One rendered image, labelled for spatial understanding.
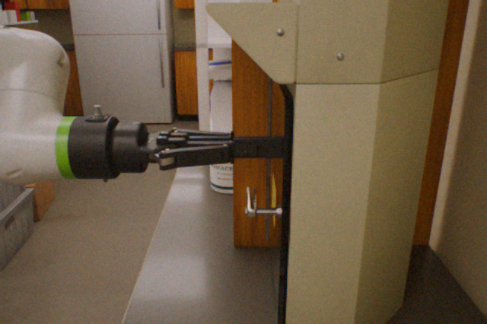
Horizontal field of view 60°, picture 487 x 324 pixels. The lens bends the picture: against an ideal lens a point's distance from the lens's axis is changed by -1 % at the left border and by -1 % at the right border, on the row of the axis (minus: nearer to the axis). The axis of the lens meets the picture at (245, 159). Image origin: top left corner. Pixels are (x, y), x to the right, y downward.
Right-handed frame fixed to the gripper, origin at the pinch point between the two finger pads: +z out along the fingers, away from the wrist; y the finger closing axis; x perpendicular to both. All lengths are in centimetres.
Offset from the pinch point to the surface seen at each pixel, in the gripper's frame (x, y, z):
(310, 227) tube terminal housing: 11.0, -4.5, 7.8
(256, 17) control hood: -18.3, -4.5, -0.5
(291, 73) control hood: -11.5, -4.5, 4.1
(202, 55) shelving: 0, 111, -17
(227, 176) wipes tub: 31, 63, -6
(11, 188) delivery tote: 89, 185, -146
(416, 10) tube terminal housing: -19.2, 1.4, 21.6
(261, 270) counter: 37.0, 22.3, 2.2
